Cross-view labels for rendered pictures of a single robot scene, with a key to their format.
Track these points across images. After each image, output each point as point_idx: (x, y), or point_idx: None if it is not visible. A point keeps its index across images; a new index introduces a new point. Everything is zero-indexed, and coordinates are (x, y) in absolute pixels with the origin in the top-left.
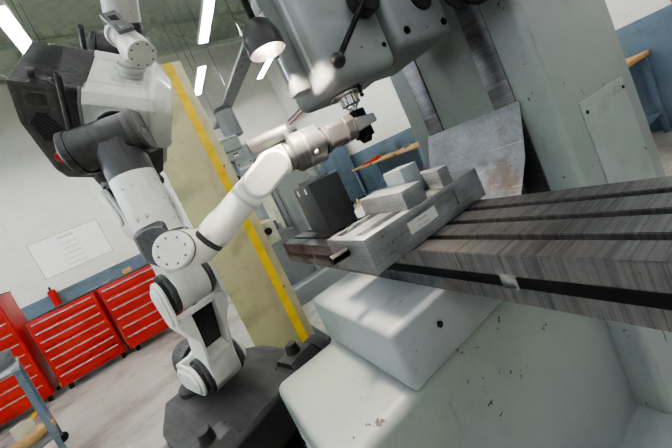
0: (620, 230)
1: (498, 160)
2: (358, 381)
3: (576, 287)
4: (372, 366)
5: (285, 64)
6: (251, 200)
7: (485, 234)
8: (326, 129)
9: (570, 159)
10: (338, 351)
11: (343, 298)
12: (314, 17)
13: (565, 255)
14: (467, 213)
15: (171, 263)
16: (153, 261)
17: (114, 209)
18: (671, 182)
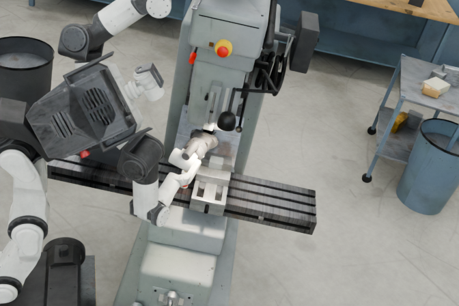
0: (288, 207)
1: (225, 141)
2: (189, 257)
3: (279, 221)
4: (190, 250)
5: (214, 117)
6: (183, 185)
7: (251, 199)
8: (208, 145)
9: (248, 147)
10: (162, 246)
11: (177, 221)
12: (237, 106)
13: (281, 214)
14: (231, 182)
15: (162, 223)
16: (155, 223)
17: (31, 170)
18: (291, 188)
